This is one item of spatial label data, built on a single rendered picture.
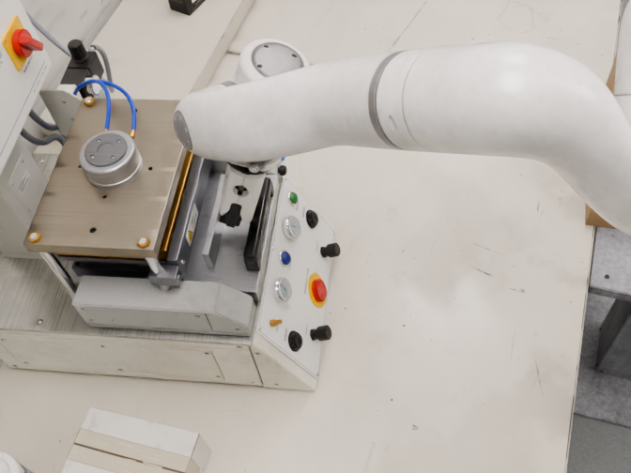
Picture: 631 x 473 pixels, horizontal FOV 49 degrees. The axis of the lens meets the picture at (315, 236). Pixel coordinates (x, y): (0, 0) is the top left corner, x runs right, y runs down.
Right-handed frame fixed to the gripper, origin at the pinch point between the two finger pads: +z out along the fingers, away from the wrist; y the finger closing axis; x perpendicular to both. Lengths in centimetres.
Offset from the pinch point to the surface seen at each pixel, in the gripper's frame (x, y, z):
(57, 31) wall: 44, 57, 30
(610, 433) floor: -110, 7, 68
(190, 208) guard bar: 6.0, -2.7, -2.5
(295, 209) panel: -10.9, 10.6, 9.9
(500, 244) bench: -49, 14, 10
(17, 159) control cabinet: 32.0, 1.6, 1.9
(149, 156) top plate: 13.2, 2.2, -5.8
